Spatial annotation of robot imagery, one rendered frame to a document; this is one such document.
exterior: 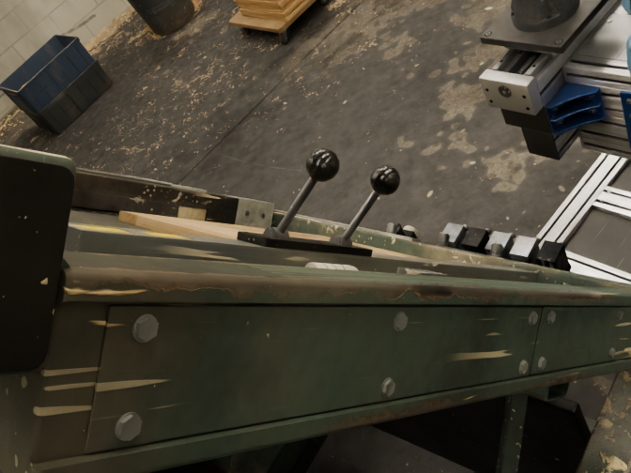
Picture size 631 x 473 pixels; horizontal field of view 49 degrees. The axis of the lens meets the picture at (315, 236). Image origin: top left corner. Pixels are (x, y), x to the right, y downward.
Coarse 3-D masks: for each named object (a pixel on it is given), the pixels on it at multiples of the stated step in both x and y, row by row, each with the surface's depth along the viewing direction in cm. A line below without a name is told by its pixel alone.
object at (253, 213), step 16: (80, 176) 136; (96, 176) 138; (112, 176) 145; (80, 192) 136; (96, 192) 139; (112, 192) 142; (128, 192) 144; (144, 192) 147; (160, 192) 150; (176, 192) 154; (192, 192) 157; (208, 192) 165; (96, 208) 140; (112, 208) 142; (128, 208) 145; (144, 208) 148; (160, 208) 151; (176, 208) 154; (208, 208) 161; (224, 208) 165; (240, 208) 169; (256, 208) 173; (272, 208) 177; (240, 224) 169; (256, 224) 173
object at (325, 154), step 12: (312, 156) 75; (324, 156) 74; (336, 156) 75; (312, 168) 75; (324, 168) 74; (336, 168) 75; (312, 180) 76; (324, 180) 75; (300, 192) 77; (300, 204) 78; (288, 216) 78; (276, 228) 79
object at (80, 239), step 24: (72, 240) 60; (96, 240) 60; (120, 240) 62; (144, 240) 64; (168, 240) 66; (192, 240) 68; (216, 240) 72; (240, 240) 78; (264, 264) 76; (288, 264) 79; (360, 264) 89; (384, 264) 93; (408, 264) 97; (432, 264) 102; (456, 264) 110
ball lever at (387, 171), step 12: (384, 168) 84; (372, 180) 84; (384, 180) 83; (396, 180) 84; (372, 192) 86; (384, 192) 84; (372, 204) 86; (360, 216) 87; (348, 228) 88; (336, 240) 88; (348, 240) 89
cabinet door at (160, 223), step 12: (120, 216) 123; (132, 216) 121; (144, 216) 120; (156, 216) 126; (156, 228) 116; (168, 228) 114; (180, 228) 112; (192, 228) 112; (204, 228) 121; (216, 228) 127; (228, 228) 133; (240, 228) 138; (252, 228) 142; (264, 228) 151; (324, 240) 151; (372, 252) 138; (384, 252) 146; (396, 252) 149
